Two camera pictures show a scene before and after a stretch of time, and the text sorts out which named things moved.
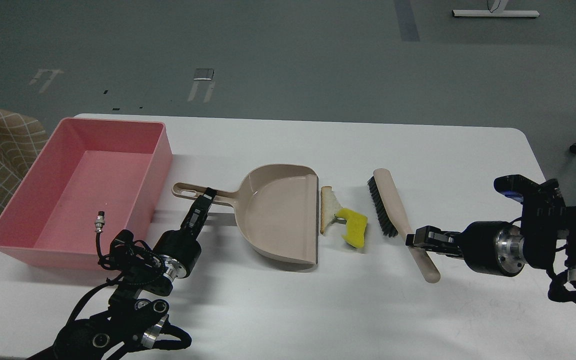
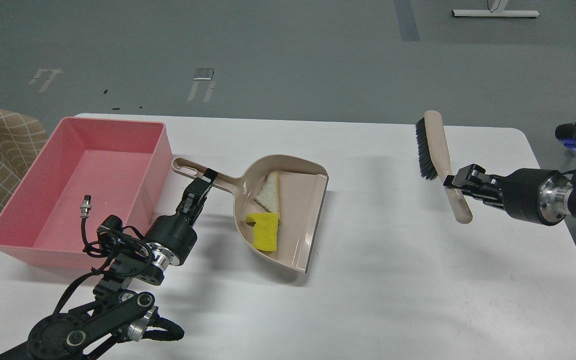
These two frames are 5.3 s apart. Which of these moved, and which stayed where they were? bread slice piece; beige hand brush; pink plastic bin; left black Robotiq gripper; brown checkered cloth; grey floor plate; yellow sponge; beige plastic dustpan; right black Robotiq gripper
Moved: yellow sponge; beige hand brush; beige plastic dustpan; left black Robotiq gripper; right black Robotiq gripper; bread slice piece
Stayed: brown checkered cloth; grey floor plate; pink plastic bin
